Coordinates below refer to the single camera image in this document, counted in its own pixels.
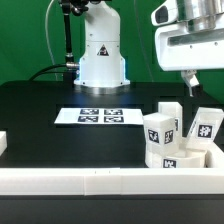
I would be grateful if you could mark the black camera stand pole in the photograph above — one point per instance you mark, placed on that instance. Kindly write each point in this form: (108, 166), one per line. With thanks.
(77, 8)

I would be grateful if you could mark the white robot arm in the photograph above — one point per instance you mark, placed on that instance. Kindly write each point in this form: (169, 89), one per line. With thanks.
(195, 15)

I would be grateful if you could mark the white round stool seat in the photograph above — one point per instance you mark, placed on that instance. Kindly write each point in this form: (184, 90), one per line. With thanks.
(185, 158)

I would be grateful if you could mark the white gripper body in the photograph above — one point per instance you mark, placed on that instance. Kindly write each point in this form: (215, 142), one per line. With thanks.
(178, 50)

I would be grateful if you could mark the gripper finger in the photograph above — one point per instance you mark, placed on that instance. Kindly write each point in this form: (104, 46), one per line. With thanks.
(190, 79)

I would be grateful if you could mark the white U-shaped fence wall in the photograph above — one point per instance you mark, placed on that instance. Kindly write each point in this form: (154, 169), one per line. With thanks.
(52, 181)

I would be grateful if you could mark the white sheet with markers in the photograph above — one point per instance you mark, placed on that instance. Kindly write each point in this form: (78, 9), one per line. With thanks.
(99, 116)

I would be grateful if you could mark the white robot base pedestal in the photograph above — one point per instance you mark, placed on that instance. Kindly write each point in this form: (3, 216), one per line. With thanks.
(102, 65)

